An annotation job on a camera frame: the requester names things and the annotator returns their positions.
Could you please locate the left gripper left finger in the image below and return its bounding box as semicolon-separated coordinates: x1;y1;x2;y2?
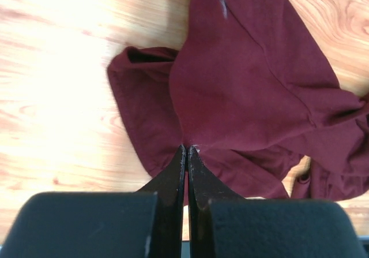
137;145;186;257

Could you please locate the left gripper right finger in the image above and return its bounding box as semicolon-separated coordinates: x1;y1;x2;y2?
187;146;244;257

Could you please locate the maroon t-shirt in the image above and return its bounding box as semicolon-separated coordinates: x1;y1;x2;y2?
107;0;368;201

